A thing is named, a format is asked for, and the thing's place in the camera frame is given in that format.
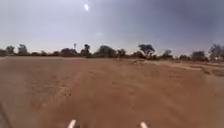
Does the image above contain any robot's own part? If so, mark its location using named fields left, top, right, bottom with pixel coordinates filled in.
left=139, top=121, right=149, bottom=128
left=67, top=119, right=77, bottom=128

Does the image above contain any row of trees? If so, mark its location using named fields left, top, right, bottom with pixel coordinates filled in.
left=0, top=43, right=224, bottom=63

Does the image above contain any reddish brown dirt ground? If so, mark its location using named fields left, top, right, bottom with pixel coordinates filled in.
left=0, top=55, right=224, bottom=128

